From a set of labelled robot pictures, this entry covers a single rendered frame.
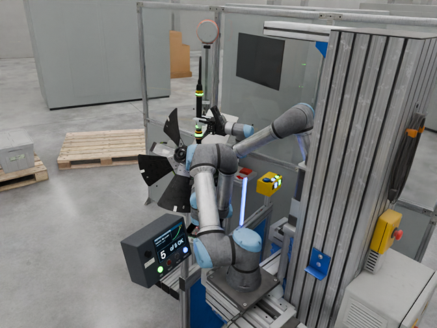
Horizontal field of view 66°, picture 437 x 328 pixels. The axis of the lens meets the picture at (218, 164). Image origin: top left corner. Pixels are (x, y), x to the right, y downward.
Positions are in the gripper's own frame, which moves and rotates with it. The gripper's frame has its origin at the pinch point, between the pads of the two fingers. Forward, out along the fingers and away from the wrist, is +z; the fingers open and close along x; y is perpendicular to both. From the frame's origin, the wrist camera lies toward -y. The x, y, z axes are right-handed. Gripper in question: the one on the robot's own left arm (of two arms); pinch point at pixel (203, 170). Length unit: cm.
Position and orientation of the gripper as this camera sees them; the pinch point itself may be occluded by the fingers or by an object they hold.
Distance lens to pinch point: 198.8
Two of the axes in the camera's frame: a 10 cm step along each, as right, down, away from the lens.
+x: 0.7, 9.0, 4.4
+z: 0.0, -4.4, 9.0
